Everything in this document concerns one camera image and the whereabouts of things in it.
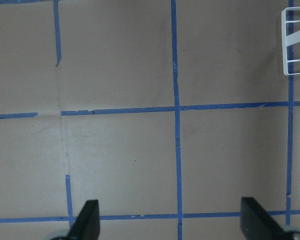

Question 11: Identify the white wire cup rack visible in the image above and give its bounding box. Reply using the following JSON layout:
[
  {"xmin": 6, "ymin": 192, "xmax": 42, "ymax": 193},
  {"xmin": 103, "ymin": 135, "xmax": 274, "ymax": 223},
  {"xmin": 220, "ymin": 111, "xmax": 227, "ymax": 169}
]
[{"xmin": 281, "ymin": 6, "xmax": 300, "ymax": 76}]

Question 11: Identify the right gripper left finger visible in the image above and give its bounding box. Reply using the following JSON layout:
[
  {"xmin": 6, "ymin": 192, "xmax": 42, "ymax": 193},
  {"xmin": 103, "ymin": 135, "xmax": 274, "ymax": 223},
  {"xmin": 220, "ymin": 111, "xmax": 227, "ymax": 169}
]
[{"xmin": 67, "ymin": 199, "xmax": 101, "ymax": 240}]

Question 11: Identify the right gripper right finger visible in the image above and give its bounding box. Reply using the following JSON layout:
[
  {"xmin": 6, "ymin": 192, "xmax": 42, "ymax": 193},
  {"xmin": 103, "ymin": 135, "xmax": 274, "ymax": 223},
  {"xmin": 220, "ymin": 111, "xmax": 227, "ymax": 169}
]
[{"xmin": 240, "ymin": 197, "xmax": 289, "ymax": 240}]

